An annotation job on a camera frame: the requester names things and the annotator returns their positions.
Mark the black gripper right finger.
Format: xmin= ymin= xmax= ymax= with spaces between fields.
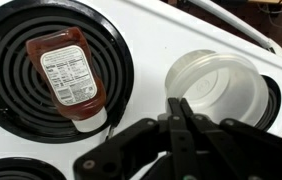
xmin=180 ymin=98 xmax=282 ymax=180

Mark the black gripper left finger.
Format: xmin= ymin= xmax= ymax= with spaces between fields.
xmin=73 ymin=97 xmax=195 ymax=180

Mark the clear plastic lunch box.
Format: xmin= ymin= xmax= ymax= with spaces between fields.
xmin=164 ymin=49 xmax=270 ymax=129

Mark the white electric stove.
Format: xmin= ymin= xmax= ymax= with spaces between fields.
xmin=0 ymin=0 xmax=282 ymax=180

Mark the black coil burner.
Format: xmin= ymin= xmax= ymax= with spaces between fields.
xmin=254 ymin=74 xmax=282 ymax=132
xmin=0 ymin=156 xmax=68 ymax=180
xmin=0 ymin=0 xmax=135 ymax=145

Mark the brown bottle on plate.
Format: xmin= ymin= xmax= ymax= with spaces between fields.
xmin=25 ymin=26 xmax=109 ymax=133

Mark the white oven door handle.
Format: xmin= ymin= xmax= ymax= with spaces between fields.
xmin=187 ymin=0 xmax=282 ymax=62

